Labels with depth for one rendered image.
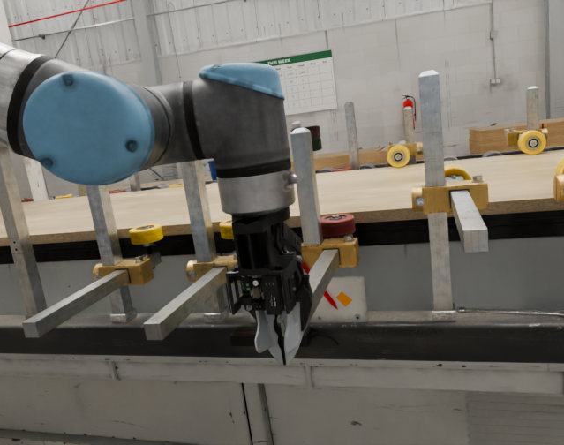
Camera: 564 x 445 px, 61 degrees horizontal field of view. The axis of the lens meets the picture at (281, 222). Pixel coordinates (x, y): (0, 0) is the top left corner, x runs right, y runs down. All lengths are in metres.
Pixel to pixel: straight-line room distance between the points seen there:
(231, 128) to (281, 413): 1.11
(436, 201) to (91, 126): 0.68
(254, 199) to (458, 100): 7.70
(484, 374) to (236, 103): 0.79
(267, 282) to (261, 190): 0.11
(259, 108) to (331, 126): 7.57
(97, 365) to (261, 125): 1.00
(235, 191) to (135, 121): 0.18
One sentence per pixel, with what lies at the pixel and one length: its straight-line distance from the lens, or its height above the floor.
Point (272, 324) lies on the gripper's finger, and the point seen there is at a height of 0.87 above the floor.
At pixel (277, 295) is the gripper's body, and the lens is 0.56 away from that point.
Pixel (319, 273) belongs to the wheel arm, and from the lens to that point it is 0.85.
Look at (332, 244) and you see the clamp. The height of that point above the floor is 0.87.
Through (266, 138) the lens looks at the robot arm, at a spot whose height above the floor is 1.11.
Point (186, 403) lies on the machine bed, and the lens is 1.63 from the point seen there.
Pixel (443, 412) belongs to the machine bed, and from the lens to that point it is 1.44.
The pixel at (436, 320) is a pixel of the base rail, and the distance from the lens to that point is 1.03.
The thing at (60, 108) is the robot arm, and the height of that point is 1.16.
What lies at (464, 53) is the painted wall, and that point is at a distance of 8.23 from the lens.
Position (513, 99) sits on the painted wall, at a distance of 8.35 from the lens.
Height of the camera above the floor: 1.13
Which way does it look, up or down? 12 degrees down
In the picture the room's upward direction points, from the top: 8 degrees counter-clockwise
